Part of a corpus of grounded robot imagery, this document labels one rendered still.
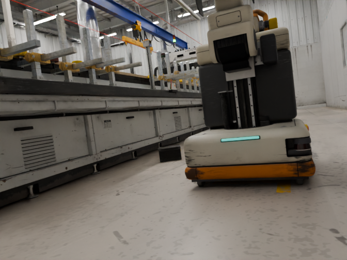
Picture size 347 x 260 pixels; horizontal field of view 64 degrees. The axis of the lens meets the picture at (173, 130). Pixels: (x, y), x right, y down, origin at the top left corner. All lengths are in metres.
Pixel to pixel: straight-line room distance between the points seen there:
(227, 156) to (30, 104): 1.11
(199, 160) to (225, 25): 0.69
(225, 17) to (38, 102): 1.13
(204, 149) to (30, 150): 1.13
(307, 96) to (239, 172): 10.77
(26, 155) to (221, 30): 1.38
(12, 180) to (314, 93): 11.24
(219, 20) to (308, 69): 10.71
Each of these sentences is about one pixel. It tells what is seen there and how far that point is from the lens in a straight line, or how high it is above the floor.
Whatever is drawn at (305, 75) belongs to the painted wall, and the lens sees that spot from 12.13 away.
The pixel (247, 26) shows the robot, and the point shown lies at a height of 0.77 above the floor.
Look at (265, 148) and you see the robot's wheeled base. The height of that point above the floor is 0.19.
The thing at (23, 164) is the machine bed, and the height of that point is 0.22.
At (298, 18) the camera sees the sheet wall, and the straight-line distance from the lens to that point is 12.50.
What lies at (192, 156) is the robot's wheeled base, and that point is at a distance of 1.46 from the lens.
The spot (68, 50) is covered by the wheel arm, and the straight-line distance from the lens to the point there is 1.70.
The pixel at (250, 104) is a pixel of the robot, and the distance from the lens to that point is 1.65.
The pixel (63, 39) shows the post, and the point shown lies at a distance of 2.02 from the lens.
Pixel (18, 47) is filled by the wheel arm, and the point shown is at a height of 0.82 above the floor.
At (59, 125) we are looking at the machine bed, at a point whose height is 0.43.
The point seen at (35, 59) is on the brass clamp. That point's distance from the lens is 1.80.
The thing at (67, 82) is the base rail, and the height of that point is 0.70.
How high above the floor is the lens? 0.40
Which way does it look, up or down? 3 degrees down
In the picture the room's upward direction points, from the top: 7 degrees counter-clockwise
